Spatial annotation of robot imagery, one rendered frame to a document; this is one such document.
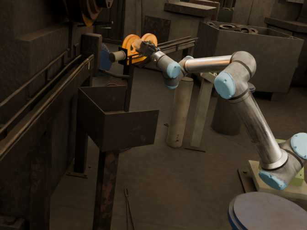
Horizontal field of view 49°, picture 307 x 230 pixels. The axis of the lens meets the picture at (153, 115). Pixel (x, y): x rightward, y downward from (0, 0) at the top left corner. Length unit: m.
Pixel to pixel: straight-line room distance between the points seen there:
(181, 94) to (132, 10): 2.30
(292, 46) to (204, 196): 2.44
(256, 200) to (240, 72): 0.58
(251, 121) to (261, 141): 0.13
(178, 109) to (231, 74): 0.90
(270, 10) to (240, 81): 3.84
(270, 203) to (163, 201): 0.75
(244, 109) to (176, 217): 0.67
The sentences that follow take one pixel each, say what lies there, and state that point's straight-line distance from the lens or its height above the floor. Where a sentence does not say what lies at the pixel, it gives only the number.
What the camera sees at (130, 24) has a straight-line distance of 4.48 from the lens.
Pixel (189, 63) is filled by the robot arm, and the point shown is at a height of 0.70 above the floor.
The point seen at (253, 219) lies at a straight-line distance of 1.24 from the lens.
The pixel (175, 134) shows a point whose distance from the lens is 2.46.
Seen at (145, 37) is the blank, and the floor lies 0.78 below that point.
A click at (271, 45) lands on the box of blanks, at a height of 0.64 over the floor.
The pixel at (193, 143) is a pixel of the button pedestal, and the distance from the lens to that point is 2.55.
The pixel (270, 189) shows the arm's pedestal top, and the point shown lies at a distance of 2.08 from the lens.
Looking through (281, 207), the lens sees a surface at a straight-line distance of 1.36.
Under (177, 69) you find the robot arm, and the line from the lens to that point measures 1.95.
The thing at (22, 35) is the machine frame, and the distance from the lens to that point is 1.37.
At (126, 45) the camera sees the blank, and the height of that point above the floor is 0.73.
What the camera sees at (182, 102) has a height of 0.36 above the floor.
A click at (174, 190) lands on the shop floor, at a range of 2.03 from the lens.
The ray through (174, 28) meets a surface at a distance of 4.30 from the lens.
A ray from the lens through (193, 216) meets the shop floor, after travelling 1.88.
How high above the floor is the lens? 1.14
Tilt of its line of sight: 22 degrees down
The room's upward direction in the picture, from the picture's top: 9 degrees clockwise
